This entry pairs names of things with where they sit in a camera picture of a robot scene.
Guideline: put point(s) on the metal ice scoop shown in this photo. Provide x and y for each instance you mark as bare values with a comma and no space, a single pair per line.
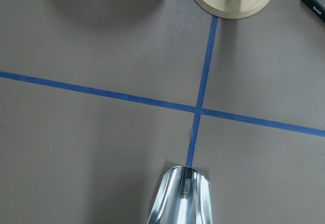
184,196

